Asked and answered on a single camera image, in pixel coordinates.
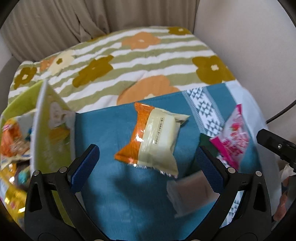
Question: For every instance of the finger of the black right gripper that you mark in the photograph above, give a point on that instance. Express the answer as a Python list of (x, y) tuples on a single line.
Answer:
[(278, 145)]

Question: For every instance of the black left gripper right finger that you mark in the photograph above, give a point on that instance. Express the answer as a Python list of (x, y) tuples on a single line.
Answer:
[(242, 210)]

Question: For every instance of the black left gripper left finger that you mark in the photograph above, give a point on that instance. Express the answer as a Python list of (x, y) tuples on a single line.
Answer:
[(53, 211)]

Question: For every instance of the pink strawberry snack packet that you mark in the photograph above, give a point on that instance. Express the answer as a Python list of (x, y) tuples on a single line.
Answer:
[(233, 140)]

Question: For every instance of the orange cream snack packet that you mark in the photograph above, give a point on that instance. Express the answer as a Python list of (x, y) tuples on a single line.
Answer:
[(153, 140)]

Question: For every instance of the yellow gold snack bag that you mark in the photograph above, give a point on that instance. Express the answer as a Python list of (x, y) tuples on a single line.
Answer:
[(13, 198)]

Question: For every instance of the brown snack packet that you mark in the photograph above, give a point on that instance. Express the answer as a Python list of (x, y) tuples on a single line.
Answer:
[(190, 193)]

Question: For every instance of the blue patterned cloth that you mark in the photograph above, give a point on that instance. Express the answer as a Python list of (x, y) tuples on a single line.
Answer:
[(126, 193)]

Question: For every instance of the green storage box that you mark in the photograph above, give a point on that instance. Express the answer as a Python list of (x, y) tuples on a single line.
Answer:
[(53, 131)]

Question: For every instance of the french fries snack bag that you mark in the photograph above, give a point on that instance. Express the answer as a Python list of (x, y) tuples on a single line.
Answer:
[(15, 139)]

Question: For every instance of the floral striped quilt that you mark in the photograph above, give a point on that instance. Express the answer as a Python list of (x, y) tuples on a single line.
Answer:
[(123, 67)]

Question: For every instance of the beige curtain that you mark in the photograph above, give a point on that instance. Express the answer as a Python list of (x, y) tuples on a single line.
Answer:
[(36, 29)]

